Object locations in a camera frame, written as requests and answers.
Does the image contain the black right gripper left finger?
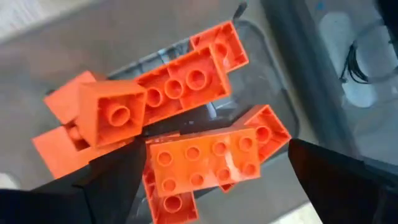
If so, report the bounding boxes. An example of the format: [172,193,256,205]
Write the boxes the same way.
[0,136,147,224]

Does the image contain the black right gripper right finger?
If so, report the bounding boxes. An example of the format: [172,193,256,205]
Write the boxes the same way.
[287,138,398,224]

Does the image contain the orange long toy brick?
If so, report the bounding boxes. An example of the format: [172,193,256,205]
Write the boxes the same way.
[142,155,200,224]
[133,45,233,127]
[146,126,262,198]

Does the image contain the orange square toy brick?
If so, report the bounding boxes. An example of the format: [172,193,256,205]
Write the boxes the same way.
[76,79,147,149]
[233,104,292,164]

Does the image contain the grey translucent plastic bin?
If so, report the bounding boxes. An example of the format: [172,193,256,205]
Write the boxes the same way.
[105,18,301,224]

